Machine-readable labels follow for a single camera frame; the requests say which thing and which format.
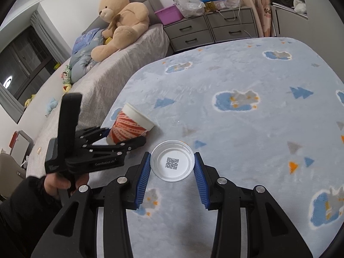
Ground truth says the grey checkered bed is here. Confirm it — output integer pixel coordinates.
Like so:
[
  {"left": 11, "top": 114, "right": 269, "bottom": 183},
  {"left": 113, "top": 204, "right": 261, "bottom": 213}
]
[{"left": 26, "top": 0, "right": 169, "bottom": 178}]

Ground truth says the light blue patterned blanket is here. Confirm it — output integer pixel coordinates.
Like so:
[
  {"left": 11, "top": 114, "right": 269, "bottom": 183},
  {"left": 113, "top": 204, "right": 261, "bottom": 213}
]
[{"left": 103, "top": 38, "right": 343, "bottom": 257}]

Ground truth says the clear plastic lid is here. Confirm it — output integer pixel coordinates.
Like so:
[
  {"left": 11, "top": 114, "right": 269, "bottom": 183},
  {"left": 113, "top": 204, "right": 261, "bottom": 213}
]
[{"left": 150, "top": 140, "right": 195, "bottom": 182}]

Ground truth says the grey window curtain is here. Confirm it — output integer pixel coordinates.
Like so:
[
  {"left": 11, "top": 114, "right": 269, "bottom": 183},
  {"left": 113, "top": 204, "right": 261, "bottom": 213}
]
[{"left": 30, "top": 10, "right": 69, "bottom": 63}]

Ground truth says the person's left hand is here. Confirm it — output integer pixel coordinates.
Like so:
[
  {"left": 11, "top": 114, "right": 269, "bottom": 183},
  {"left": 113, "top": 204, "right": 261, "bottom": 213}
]
[{"left": 44, "top": 173, "right": 89, "bottom": 199}]

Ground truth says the light blue folded quilt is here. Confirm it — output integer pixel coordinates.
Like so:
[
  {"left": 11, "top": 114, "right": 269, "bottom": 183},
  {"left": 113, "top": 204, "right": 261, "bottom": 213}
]
[{"left": 69, "top": 28, "right": 104, "bottom": 83}]

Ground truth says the pink cartoon folded board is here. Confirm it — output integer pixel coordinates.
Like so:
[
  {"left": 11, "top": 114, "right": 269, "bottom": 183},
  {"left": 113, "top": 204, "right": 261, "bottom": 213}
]
[{"left": 242, "top": 0, "right": 272, "bottom": 37}]

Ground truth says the white plastic bag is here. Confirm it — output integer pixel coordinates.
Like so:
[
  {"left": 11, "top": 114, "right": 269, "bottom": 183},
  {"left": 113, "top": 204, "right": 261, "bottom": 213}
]
[{"left": 173, "top": 0, "right": 205, "bottom": 18}]

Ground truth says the person's left forearm black sleeve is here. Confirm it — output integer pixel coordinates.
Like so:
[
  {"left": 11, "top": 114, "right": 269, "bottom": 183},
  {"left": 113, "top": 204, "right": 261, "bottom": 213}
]
[{"left": 1, "top": 177, "right": 62, "bottom": 257}]

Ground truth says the purple plastic bin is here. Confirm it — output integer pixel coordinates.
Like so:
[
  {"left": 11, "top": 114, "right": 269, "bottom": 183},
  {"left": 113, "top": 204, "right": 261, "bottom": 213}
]
[{"left": 155, "top": 5, "right": 184, "bottom": 26}]

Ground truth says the large tan teddy bear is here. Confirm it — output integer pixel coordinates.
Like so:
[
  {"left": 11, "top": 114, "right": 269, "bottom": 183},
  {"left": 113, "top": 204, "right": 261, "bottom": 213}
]
[{"left": 91, "top": 0, "right": 150, "bottom": 62}]

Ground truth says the red white paper cup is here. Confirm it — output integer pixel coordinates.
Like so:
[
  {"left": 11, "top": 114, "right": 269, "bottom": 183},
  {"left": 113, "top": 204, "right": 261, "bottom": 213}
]
[{"left": 106, "top": 103, "right": 155, "bottom": 144}]

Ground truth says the small blue plush toy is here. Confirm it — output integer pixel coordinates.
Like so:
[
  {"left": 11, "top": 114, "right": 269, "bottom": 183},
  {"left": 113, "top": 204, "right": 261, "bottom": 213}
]
[{"left": 46, "top": 98, "right": 58, "bottom": 117}]

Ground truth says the grey drawer dresser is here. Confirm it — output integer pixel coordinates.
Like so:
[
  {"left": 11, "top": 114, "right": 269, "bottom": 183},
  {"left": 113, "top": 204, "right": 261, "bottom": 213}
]
[{"left": 164, "top": 6, "right": 259, "bottom": 53}]

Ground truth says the small cartoon plush doll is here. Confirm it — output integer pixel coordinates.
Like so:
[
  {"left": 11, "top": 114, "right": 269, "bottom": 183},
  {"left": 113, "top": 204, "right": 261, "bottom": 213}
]
[{"left": 61, "top": 65, "right": 72, "bottom": 93}]

